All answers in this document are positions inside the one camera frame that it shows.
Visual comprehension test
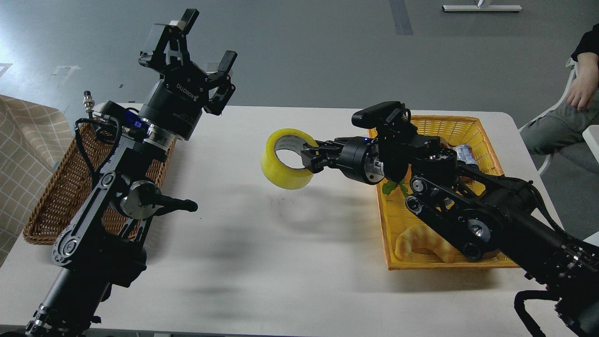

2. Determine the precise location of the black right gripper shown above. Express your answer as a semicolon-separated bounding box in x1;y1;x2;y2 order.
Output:
302;136;382;184

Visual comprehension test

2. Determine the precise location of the small blue white can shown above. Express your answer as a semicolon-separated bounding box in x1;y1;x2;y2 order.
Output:
453;144;478;167

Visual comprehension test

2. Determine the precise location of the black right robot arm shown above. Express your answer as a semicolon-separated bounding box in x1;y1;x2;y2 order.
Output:
301;102;599;337

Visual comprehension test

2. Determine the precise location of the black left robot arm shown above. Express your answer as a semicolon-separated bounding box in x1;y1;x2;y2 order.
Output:
24;8;237;337

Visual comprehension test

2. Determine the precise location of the brown wicker basket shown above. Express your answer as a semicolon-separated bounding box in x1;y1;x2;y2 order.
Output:
23;124;177;245

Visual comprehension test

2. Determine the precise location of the beige checkered cloth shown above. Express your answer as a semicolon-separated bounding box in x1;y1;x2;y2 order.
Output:
0;95;73;262

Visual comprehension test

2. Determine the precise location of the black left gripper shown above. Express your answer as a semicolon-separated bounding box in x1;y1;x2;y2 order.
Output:
139;8;238;140

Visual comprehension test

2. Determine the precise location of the toy croissant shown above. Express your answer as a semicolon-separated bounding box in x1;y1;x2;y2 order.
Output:
394;224;456;263

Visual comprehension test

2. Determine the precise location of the seated person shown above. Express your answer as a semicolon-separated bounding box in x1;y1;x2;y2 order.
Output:
520;24;599;155

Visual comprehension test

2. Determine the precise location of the white floor stand base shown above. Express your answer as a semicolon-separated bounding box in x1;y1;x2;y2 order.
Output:
441;3;522;13

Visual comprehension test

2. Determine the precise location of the yellow plastic basket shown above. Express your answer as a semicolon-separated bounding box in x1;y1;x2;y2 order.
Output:
377;116;517;270

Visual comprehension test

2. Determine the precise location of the orange toy carrot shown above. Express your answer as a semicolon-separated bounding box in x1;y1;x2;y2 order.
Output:
381;179;410;197

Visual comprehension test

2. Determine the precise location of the yellow tape roll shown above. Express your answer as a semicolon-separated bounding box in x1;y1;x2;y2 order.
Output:
260;128;317;190

